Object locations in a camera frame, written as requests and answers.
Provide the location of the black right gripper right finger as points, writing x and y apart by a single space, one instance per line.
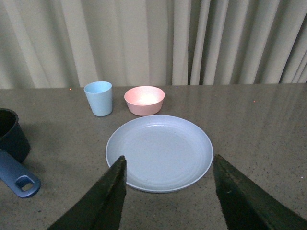
246 206

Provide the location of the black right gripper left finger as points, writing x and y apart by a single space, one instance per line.
101 207

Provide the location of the light blue plate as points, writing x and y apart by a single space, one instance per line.
164 153

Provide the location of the dark blue saucepan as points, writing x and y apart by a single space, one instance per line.
14 148

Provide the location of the light blue plastic cup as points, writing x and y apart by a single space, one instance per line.
100 97

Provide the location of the pink plastic bowl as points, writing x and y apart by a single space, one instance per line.
144 100

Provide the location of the white curtain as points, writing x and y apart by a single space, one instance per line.
71 43

